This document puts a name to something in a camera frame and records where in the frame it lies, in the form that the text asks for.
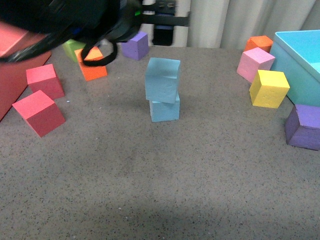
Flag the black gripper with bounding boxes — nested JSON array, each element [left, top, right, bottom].
[[105, 0, 191, 46]]

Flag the light blue foam cube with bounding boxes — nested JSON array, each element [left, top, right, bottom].
[[149, 94, 181, 122], [145, 57, 181, 104]]

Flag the rear purple foam cube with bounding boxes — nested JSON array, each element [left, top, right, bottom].
[[121, 31, 149, 61]]

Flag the purple foam cube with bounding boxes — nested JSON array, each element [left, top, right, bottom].
[[121, 31, 149, 61], [284, 104, 320, 151]]

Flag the white pleated curtain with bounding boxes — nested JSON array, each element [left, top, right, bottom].
[[172, 0, 320, 50]]

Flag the left orange foam cube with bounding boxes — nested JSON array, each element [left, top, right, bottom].
[[75, 46, 108, 82]]

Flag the orange foam cube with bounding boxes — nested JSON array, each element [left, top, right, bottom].
[[243, 35, 273, 53], [75, 46, 108, 82]]

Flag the green foam cube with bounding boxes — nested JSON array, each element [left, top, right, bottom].
[[62, 39, 86, 63]]

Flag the pink foam cube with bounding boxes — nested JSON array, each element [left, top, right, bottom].
[[236, 47, 276, 83]]

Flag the right orange foam cube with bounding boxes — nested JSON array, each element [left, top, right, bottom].
[[243, 35, 273, 53]]

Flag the yellow foam cube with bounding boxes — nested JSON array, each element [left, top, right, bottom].
[[249, 69, 290, 109]]

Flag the rear red foam cube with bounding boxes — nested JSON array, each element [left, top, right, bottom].
[[26, 64, 65, 100]]

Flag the red foam cube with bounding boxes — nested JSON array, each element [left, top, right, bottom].
[[12, 90, 66, 137], [26, 64, 65, 100]]

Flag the light blue plastic bin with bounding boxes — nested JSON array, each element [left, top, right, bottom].
[[270, 30, 320, 107]]

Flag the front red foam cube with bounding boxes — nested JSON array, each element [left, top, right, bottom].
[[12, 90, 66, 137]]

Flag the red plastic bin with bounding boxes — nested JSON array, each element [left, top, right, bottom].
[[0, 22, 51, 119]]

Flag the right purple foam cube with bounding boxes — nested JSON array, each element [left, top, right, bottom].
[[284, 104, 320, 151]]

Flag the black looped cable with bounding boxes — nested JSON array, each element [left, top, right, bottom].
[[79, 38, 119, 68]]

